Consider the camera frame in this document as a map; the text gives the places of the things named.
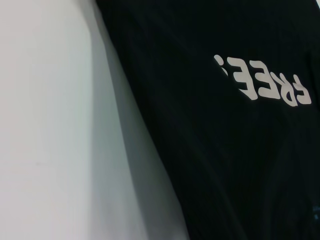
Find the black shirt with FREE print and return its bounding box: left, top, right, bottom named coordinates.
left=94, top=0, right=320, bottom=240

